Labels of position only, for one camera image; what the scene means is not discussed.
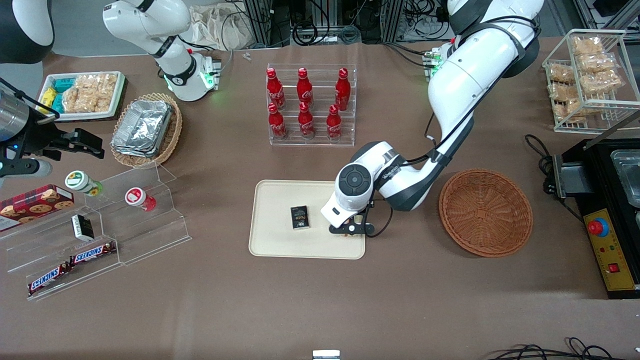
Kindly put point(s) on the aluminium equipment rack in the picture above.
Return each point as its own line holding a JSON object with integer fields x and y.
{"x": 320, "y": 15}

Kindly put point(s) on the black and white small box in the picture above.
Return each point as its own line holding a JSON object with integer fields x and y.
{"x": 82, "y": 227}

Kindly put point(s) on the stack of foil trays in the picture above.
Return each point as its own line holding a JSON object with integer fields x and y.
{"x": 142, "y": 127}

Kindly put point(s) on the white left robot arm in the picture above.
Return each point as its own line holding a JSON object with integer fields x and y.
{"x": 465, "y": 80}

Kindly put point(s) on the oval light wicker basket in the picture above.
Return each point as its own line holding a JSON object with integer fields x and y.
{"x": 172, "y": 135}

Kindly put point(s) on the round brown wicker basket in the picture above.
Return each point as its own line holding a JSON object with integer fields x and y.
{"x": 485, "y": 215}

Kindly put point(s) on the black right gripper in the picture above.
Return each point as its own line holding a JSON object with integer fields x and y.
{"x": 37, "y": 137}

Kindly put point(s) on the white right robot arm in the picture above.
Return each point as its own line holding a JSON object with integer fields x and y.
{"x": 172, "y": 60}

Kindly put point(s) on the clear rice cracker packet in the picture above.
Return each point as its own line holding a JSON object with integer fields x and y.
{"x": 105, "y": 90}
{"x": 77, "y": 97}

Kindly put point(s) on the yellow snack packet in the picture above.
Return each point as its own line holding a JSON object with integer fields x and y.
{"x": 48, "y": 96}

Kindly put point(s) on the red cup with white lid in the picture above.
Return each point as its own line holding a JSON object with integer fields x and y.
{"x": 137, "y": 197}

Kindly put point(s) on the Snickers chocolate bar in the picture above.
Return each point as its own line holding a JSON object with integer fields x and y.
{"x": 92, "y": 253}
{"x": 49, "y": 279}

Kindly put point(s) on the clear acrylic bottle rack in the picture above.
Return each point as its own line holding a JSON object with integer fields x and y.
{"x": 320, "y": 135}

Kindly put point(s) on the teal snack packet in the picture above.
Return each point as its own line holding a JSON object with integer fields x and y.
{"x": 58, "y": 103}
{"x": 65, "y": 84}

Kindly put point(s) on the beige cloth bag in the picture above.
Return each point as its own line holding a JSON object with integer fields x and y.
{"x": 220, "y": 27}

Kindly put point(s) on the black countertop appliance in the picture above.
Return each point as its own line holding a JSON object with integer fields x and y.
{"x": 600, "y": 170}

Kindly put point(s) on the clear acrylic stepped shelf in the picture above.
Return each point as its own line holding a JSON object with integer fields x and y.
{"x": 150, "y": 235}

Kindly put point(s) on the red cola bottle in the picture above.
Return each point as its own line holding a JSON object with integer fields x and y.
{"x": 333, "y": 124}
{"x": 342, "y": 90}
{"x": 276, "y": 124}
{"x": 304, "y": 90}
{"x": 305, "y": 122}
{"x": 274, "y": 90}

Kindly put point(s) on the green cup with sunflower lid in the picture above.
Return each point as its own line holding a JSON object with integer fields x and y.
{"x": 80, "y": 182}

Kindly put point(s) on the white rectangular snack tray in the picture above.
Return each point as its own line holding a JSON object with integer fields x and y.
{"x": 117, "y": 102}

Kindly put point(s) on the clear fried snack packet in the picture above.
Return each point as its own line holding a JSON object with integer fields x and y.
{"x": 562, "y": 92}
{"x": 595, "y": 62}
{"x": 602, "y": 82}
{"x": 572, "y": 109}
{"x": 587, "y": 46}
{"x": 561, "y": 74}

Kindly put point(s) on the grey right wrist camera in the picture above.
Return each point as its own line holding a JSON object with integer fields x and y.
{"x": 27, "y": 168}

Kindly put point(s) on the small black snack box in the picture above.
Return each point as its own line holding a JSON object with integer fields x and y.
{"x": 300, "y": 218}

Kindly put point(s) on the red chocolate cookie box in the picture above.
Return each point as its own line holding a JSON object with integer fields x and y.
{"x": 30, "y": 206}

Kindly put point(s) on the cream plastic serving tray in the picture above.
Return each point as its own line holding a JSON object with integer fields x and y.
{"x": 275, "y": 235}

